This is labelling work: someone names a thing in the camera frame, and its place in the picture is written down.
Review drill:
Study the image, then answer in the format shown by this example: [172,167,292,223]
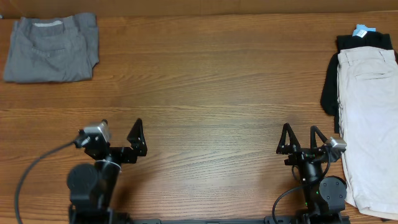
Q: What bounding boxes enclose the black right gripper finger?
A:
[310,126,328,149]
[276,123,301,155]

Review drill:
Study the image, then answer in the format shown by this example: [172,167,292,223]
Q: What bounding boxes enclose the grey shorts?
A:
[3,12,99,83]

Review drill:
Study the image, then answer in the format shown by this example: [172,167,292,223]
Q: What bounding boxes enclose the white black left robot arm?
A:
[67,118,147,224]

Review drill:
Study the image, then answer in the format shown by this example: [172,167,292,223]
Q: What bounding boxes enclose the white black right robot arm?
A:
[271,123,350,224]

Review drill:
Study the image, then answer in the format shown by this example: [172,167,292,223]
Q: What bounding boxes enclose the black folded garment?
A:
[320,31,398,134]

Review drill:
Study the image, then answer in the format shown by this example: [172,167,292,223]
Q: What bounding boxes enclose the beige folded shorts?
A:
[337,47,397,220]

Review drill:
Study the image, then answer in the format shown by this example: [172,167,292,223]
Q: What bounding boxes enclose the light blue clothing tag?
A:
[352,24,376,38]

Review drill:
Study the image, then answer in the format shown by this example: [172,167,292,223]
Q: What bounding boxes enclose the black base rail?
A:
[124,215,351,224]

